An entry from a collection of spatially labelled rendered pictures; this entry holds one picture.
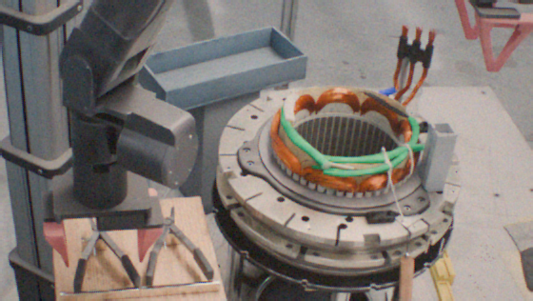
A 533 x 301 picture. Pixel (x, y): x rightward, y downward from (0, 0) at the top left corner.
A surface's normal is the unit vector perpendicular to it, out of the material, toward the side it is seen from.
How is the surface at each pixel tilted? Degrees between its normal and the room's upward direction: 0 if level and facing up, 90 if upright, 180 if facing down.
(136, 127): 84
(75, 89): 84
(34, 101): 90
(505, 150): 0
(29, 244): 90
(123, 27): 73
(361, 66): 0
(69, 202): 2
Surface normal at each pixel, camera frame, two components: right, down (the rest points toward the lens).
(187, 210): 0.07, -0.79
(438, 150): 0.20, 0.61
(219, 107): 0.51, 0.56
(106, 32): -0.40, 0.46
